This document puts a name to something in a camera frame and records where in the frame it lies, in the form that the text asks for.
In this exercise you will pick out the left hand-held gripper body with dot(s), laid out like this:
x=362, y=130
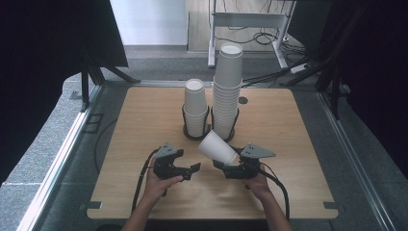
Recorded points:
x=166, y=166

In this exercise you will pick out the white metal desk frame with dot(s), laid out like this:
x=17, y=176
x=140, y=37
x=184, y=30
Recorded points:
x=247, y=20

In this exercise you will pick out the person's left hand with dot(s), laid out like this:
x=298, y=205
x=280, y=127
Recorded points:
x=157, y=189

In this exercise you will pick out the short stack of paper cups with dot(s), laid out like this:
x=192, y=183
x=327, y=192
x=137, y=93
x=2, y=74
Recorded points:
x=195, y=99

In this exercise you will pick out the aluminium floor rail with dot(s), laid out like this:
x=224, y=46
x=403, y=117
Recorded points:
x=356, y=160
x=54, y=170

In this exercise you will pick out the single white paper cup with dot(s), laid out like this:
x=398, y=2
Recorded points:
x=216, y=148

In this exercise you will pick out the black metal stand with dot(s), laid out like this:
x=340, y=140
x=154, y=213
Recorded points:
x=335, y=93

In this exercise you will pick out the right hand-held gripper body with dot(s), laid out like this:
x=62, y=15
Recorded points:
x=253, y=152

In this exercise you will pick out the black table grommet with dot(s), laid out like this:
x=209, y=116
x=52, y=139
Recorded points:
x=242, y=100

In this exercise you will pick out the person's right hand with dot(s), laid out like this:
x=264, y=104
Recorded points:
x=260, y=187

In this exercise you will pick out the white power strip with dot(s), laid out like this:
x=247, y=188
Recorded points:
x=300, y=68

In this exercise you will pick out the tall stack of paper cups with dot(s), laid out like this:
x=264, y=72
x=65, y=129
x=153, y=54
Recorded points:
x=227, y=80

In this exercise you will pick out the dark curtain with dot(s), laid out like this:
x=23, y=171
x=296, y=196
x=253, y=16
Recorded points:
x=375, y=64
x=48, y=64

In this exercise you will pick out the black tripod stand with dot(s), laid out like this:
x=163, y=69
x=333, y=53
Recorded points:
x=93, y=73

